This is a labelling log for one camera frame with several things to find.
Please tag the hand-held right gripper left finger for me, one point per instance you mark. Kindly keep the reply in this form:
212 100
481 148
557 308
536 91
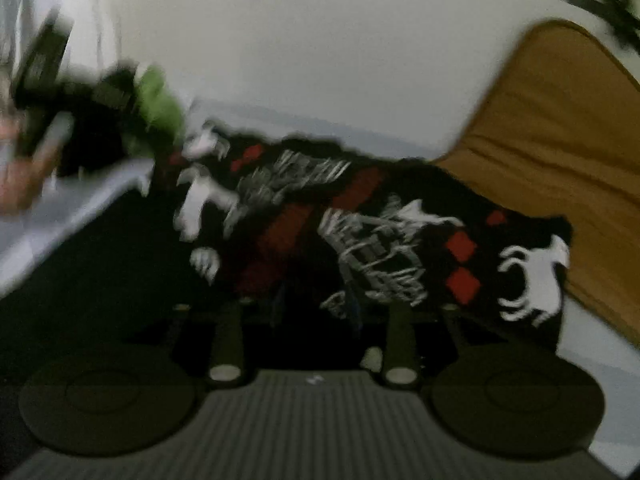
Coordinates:
226 345

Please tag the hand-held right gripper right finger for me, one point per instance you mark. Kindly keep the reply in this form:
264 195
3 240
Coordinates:
400 345

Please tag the green and black garment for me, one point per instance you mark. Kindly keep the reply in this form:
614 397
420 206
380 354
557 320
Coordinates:
159 102

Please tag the black printed knit garment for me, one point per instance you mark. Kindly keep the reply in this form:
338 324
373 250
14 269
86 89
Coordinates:
380 240

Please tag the person's left hand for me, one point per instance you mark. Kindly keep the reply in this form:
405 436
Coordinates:
20 185

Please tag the brown cushion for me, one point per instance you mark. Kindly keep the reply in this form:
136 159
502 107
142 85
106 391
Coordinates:
550 125

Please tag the black tape cross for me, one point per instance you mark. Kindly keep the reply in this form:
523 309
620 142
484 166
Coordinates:
600 7

